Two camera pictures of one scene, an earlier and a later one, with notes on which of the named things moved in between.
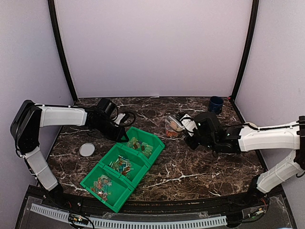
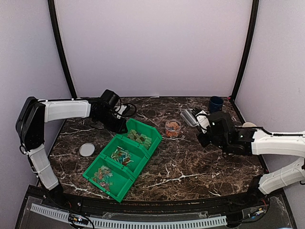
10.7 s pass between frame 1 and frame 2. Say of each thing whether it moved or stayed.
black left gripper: moved
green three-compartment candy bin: moved
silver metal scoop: moved
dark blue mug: stayed
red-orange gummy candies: moved
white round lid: stayed
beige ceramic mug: stayed
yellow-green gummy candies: moved
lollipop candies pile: moved
